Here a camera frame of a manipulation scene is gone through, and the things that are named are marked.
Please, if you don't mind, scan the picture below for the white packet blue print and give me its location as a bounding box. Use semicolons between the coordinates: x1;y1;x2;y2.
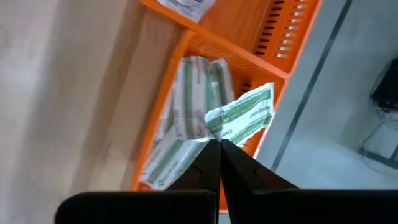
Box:
157;0;217;23

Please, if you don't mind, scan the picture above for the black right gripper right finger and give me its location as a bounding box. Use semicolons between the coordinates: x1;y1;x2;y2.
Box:
220;139;300;191

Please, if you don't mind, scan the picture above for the black floor stand base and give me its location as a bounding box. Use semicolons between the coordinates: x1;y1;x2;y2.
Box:
357;146;398;170

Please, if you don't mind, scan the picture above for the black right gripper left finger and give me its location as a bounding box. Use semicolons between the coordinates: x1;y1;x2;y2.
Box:
166;139;222;192

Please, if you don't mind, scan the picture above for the orange plastic basket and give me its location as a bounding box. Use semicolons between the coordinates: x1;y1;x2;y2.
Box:
130;29;289;214
139;0;323;78

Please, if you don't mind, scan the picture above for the black floor equipment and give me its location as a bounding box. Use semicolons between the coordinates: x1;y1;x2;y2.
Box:
369;57;398;113

